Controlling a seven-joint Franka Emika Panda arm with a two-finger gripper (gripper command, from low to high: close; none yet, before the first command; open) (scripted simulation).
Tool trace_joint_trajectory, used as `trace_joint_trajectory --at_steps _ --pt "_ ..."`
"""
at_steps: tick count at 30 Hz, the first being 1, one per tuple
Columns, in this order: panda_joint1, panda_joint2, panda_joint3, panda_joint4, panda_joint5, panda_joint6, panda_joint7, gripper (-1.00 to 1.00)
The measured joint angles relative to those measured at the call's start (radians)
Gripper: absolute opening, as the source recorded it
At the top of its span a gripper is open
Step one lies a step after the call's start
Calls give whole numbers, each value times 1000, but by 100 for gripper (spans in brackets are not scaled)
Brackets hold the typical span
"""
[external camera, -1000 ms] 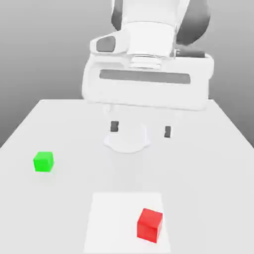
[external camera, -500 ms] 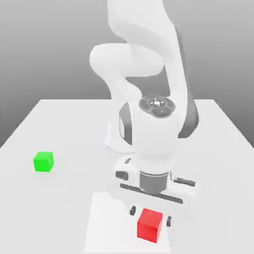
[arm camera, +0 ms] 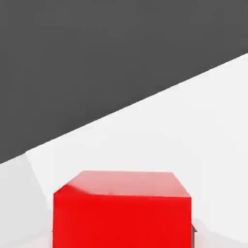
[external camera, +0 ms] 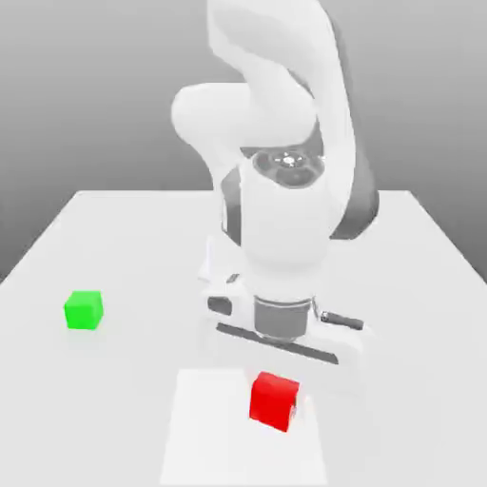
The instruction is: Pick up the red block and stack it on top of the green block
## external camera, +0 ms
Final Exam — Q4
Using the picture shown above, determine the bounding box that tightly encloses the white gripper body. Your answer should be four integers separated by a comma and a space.
202, 318, 369, 397

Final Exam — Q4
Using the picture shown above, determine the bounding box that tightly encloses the small red cube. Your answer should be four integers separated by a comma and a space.
248, 371, 301, 434

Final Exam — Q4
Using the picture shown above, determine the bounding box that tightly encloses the small green cube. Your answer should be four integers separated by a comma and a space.
63, 289, 105, 331

